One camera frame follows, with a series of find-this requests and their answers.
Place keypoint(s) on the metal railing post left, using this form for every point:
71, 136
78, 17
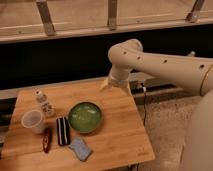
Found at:
45, 17

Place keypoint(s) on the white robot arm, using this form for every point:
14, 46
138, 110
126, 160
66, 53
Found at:
194, 74

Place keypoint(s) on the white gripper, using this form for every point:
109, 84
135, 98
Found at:
115, 82

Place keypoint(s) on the small white patterned bottle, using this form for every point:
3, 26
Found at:
45, 105

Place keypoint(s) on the blue grey sponge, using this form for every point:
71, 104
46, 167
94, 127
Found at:
80, 148

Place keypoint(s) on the metal railing post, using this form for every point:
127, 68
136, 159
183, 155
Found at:
193, 15
45, 17
112, 14

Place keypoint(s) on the red pocket knife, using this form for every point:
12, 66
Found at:
47, 140

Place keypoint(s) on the metal railing post middle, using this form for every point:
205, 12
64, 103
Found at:
112, 14

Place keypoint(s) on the white ceramic cup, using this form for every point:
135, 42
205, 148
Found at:
34, 120

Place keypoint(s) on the black white striped case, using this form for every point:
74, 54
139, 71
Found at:
63, 131

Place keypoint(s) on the green ceramic bowl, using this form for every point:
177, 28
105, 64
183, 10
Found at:
85, 117

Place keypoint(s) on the metal railing post right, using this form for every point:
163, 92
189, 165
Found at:
193, 15

